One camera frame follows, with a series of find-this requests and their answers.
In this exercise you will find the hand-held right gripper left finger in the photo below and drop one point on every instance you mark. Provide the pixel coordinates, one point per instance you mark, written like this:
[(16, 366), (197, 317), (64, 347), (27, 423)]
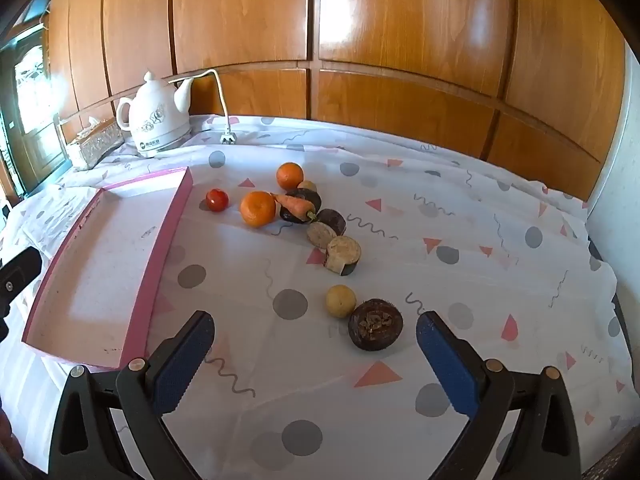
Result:
[(182, 360)]

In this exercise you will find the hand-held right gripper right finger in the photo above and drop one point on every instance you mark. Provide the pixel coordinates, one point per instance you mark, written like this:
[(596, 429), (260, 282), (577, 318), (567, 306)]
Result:
[(445, 360)]

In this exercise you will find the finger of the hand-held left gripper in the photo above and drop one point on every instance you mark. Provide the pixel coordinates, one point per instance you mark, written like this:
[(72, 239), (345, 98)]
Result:
[(17, 272)]

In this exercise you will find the pink rectangular tray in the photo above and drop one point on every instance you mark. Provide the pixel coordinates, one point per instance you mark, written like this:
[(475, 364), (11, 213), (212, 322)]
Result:
[(110, 260)]

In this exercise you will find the small yellow potato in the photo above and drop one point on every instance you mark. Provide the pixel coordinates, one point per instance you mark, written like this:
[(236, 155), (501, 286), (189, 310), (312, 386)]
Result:
[(307, 186), (341, 301)]

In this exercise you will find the red tomato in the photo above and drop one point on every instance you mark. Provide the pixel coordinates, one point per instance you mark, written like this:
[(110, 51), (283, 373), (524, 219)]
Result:
[(217, 200)]

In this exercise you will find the large orange tangerine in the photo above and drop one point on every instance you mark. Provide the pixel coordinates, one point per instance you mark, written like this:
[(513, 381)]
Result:
[(258, 208)]

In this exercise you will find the orange carrot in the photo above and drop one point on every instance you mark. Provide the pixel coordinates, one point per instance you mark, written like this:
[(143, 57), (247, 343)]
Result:
[(295, 205)]

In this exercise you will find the small orange tangerine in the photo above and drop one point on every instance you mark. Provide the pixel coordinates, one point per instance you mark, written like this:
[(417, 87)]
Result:
[(290, 175)]

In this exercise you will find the white patterned tablecloth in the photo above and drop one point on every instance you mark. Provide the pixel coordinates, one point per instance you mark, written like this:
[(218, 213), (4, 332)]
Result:
[(300, 410)]

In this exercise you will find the silver patterned tissue box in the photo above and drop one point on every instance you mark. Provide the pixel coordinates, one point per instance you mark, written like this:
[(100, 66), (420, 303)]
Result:
[(95, 145)]

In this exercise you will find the wooden glass door cabinet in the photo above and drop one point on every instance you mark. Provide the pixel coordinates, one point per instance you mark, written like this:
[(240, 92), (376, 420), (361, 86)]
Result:
[(30, 110)]

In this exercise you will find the white ceramic electric kettle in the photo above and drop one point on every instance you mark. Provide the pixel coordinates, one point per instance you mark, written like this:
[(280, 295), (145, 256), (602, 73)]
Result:
[(155, 115)]

